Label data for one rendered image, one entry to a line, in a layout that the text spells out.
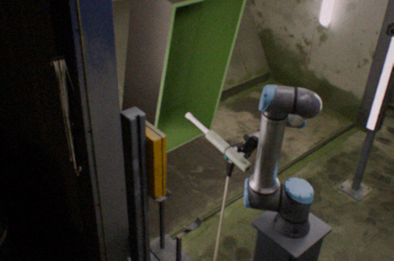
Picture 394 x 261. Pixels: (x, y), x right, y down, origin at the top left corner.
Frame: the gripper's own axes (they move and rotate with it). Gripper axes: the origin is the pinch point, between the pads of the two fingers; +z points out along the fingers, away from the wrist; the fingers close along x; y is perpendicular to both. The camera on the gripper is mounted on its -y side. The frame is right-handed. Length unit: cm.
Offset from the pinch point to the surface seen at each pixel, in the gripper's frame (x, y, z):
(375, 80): 10, 76, -208
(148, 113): 68, 20, 3
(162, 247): -16, -2, 60
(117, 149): 26, -25, 52
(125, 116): -8, -88, 67
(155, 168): -18, -69, 64
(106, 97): 32, -54, 50
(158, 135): -14, -79, 59
